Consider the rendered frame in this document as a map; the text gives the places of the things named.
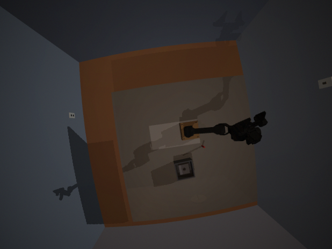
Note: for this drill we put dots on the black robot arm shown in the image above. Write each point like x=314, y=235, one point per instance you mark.
x=251, y=138

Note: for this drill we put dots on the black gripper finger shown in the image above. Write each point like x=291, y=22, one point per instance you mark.
x=242, y=125
x=261, y=117

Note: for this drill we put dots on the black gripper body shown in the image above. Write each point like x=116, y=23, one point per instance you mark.
x=250, y=128

